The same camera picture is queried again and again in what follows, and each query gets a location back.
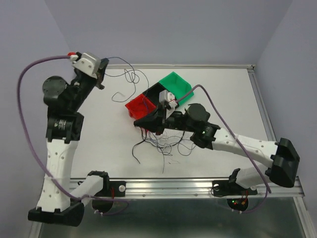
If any right side aluminium rail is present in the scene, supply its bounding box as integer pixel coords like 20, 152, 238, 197
246, 69, 295, 185

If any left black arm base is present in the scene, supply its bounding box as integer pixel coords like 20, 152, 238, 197
92, 180, 129, 216

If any front aluminium rail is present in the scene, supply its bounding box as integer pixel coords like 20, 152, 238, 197
39, 176, 304, 199

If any red plastic bin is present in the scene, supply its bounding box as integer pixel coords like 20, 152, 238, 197
125, 94, 156, 119

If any blue black wire bundle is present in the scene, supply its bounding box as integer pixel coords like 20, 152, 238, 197
132, 125, 199, 174

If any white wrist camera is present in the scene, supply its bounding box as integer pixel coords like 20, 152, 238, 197
67, 52, 101, 79
158, 90, 178, 119

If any back aluminium rail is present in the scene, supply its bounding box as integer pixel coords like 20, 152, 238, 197
107, 64, 255, 69

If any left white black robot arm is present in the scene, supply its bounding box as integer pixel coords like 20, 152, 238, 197
28, 53, 110, 227

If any black plastic bin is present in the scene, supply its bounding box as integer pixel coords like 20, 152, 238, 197
143, 82, 166, 106

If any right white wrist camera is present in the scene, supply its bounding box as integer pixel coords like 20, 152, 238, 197
158, 90, 178, 119

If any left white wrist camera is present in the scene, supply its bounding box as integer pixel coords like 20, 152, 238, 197
67, 52, 101, 79

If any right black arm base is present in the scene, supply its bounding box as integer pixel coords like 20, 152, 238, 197
211, 169, 258, 213

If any aluminium rail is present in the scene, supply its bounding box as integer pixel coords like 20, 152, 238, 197
39, 176, 304, 199
246, 69, 295, 185
107, 64, 255, 69

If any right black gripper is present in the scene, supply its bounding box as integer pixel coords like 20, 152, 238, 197
133, 104, 196, 135

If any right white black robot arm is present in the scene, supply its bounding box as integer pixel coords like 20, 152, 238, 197
134, 103, 300, 193

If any green plastic bin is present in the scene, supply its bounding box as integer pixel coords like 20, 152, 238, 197
159, 71, 192, 100

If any thin blue wire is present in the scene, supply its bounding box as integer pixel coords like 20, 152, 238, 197
105, 57, 151, 115

